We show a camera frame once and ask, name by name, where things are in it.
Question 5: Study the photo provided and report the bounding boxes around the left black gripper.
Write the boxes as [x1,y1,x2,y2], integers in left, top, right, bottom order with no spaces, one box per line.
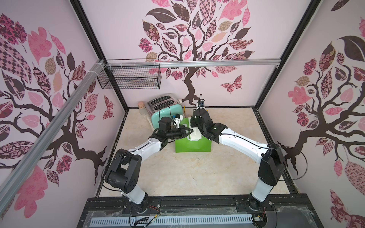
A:
[166,125,194,139]

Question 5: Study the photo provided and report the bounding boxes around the green tote bag white handles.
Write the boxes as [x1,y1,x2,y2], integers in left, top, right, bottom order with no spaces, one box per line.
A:
[175,117,212,153]

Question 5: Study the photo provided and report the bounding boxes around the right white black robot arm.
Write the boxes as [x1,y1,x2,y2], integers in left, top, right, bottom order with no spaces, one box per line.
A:
[191,108,287,205]

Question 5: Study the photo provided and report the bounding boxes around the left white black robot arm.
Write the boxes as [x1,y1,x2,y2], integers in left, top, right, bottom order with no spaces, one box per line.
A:
[105,117,194,207]

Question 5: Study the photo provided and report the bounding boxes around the mint green chrome toaster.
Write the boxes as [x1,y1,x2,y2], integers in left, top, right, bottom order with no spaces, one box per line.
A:
[146,94,184,129]

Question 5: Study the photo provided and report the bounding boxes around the small glass jar cork lid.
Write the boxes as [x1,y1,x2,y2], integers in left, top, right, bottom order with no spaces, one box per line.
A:
[138,101,147,116]

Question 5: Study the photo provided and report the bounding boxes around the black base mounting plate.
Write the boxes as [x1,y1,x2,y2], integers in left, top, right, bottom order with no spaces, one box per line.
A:
[77,194,323,228]

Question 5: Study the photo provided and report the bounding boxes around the black wire basket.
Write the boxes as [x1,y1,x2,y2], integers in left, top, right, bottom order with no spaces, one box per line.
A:
[97,59,162,90]

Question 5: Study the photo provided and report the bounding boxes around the aluminium frame rail back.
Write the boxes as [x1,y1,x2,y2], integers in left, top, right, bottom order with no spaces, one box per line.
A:
[106,59,281,68]

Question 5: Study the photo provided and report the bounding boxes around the aluminium frame rail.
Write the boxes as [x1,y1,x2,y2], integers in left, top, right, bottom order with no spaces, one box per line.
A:
[106,59,281,68]
[1,59,106,213]

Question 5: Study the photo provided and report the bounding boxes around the white slotted cable duct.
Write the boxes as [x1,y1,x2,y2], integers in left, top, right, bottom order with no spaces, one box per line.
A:
[89,214,253,228]

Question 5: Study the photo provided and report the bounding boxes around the aluminium frame rail left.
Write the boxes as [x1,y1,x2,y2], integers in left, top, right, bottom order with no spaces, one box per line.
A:
[1,59,106,213]

